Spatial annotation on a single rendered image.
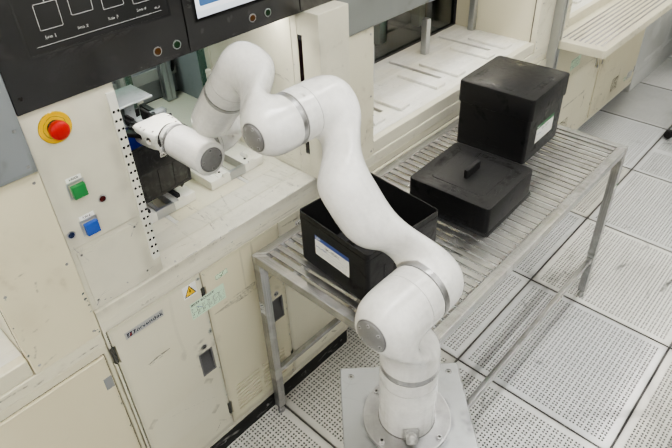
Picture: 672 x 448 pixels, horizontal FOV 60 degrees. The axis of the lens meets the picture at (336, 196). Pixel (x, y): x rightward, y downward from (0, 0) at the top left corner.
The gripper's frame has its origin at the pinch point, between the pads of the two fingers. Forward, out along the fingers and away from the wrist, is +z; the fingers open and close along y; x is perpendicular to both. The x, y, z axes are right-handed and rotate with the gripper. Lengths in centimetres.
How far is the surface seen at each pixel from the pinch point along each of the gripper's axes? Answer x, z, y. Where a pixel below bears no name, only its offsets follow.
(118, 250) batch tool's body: -19.2, -20.1, -22.8
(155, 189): -21.9, -0.9, -0.7
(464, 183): -33, -58, 71
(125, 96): 3.2, 8.0, 1.9
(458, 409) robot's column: -43, -97, 9
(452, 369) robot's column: -43, -90, 17
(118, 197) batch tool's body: -5.6, -20.1, -19.1
